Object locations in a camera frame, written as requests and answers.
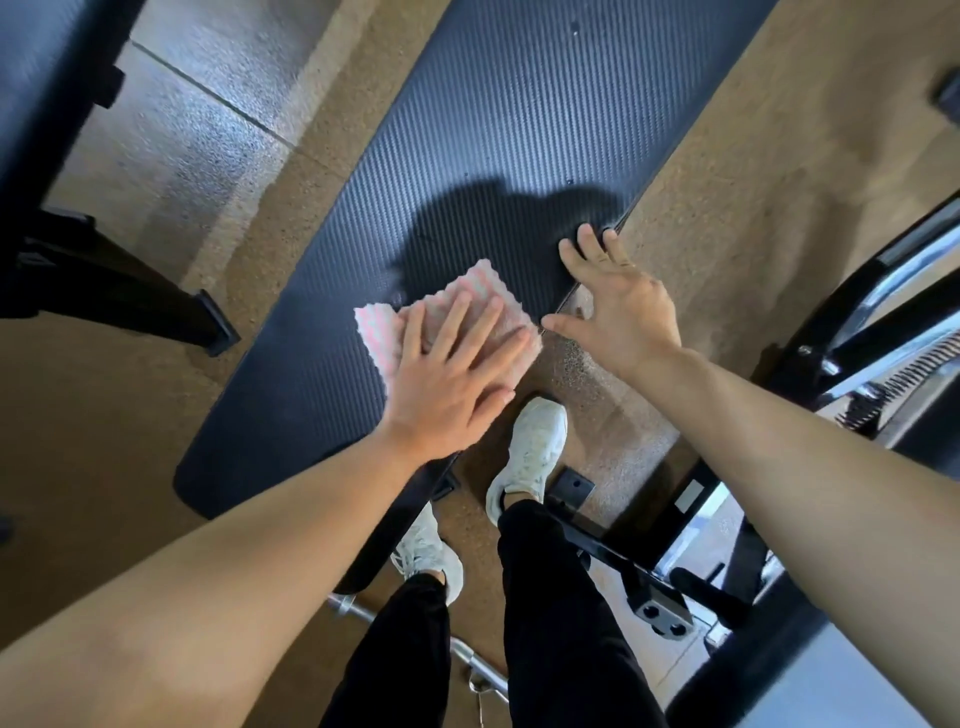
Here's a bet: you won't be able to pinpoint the person's left hand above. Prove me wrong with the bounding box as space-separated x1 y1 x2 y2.
377 291 534 462

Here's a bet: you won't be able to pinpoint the person's right hand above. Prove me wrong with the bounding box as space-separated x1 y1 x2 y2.
540 223 684 383

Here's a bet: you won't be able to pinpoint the pink white striped cleaning cloth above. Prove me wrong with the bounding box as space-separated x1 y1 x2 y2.
354 258 543 396

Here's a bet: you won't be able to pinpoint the person's right forearm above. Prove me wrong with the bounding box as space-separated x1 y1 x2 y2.
628 347 960 723

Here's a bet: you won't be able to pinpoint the person's left forearm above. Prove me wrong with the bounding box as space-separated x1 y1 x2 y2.
0 429 453 728

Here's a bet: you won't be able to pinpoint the white right sneaker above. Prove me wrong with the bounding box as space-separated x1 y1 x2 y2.
485 396 570 528

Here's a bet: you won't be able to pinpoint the white sneaker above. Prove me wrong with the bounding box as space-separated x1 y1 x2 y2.
390 501 465 607
485 396 570 528

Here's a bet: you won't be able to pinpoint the black ribbed bench pad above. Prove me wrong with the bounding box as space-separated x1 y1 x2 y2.
173 0 781 521

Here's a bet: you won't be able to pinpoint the white left sneaker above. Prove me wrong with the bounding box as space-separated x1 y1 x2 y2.
390 501 465 607

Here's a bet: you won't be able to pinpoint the black bench support beam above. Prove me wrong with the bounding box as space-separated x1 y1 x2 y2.
333 450 461 596

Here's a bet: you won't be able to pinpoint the person's black trousers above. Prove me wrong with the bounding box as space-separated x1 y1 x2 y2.
321 498 669 728

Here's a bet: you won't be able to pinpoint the black steel rack base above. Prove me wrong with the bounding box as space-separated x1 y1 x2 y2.
545 448 775 643

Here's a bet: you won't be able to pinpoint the chrome barbell bar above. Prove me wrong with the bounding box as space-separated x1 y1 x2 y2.
327 591 511 704

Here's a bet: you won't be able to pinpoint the chrome bar with spring collar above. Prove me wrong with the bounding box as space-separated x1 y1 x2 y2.
816 328 960 432

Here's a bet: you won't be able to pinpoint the black and grey equipment panel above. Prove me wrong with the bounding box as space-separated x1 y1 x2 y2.
666 573 960 728

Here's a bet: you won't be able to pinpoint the small black floor object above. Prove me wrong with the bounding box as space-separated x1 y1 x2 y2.
932 66 960 126

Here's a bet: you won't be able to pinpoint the black smooth weight bench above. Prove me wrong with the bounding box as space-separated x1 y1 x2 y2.
0 0 242 359

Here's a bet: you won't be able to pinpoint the black rack frame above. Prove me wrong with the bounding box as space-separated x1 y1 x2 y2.
750 191 960 483

